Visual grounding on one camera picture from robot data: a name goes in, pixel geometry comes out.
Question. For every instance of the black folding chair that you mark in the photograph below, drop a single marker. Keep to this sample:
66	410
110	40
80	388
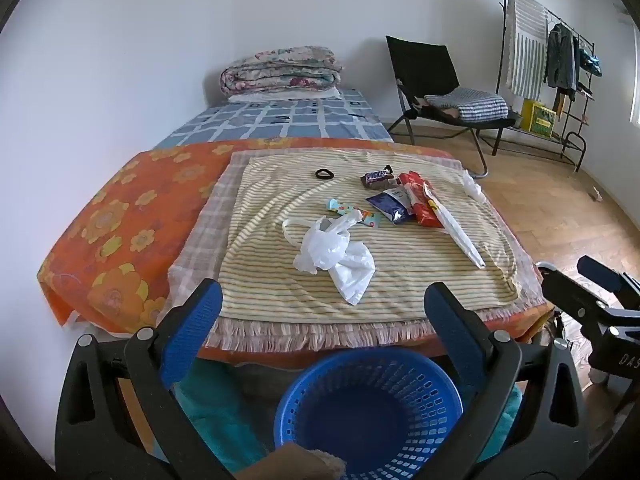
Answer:
420	60

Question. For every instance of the window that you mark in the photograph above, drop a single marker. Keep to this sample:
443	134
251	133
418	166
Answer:
635	70

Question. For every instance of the red snack packet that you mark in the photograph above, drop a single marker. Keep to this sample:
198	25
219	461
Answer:
422	207

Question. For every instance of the dark hanging jacket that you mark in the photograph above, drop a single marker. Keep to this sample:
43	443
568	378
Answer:
561	60

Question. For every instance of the blue plastic basket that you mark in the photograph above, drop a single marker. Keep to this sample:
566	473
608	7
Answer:
370	410

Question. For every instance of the teal hanging garment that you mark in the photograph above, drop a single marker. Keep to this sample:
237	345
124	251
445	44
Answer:
592	62

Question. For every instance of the white plastic bag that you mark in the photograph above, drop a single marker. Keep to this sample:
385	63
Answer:
330	255

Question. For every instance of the small colourful candy wrapper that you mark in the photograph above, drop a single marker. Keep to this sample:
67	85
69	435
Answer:
372	219

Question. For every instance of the grey knitted cloth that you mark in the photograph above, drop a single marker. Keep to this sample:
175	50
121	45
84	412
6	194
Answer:
462	95

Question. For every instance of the brown chocolate bar wrapper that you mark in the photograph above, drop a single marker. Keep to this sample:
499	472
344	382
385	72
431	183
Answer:
376	177

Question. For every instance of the small scrap on floor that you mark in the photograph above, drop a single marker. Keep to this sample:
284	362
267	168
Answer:
596	194

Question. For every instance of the crumpled white tissue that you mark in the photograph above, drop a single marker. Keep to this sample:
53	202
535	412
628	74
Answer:
472	187

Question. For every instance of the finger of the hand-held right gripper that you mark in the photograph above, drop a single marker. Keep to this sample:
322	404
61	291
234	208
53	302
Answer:
567	290
607	272

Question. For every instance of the yellow box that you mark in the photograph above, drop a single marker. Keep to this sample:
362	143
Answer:
537	117

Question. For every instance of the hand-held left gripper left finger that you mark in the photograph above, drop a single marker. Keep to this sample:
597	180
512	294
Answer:
192	320

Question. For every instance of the pink plaid fringed blanket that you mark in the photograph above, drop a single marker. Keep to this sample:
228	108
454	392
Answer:
210	220

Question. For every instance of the folded floral quilt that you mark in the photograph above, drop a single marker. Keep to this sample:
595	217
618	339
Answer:
280	70

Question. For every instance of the hanging striped towel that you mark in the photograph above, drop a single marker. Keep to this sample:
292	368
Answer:
525	45

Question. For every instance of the blue foil packet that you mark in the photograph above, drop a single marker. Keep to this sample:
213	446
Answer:
392	210

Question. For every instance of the long white wrapper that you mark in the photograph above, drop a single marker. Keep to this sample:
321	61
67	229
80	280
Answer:
457	227

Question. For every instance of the orange floral blanket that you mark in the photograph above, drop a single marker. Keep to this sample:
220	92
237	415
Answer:
125	220

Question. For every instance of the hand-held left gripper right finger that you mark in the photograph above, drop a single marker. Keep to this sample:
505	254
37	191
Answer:
450	320

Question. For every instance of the black metal clothes rack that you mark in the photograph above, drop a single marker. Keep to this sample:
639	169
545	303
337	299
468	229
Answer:
570	125

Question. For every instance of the yellow striped towel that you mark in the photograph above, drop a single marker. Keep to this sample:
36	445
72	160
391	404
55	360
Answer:
270	265

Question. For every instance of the blue checked bed sheet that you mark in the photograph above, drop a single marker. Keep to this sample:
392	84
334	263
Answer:
280	120

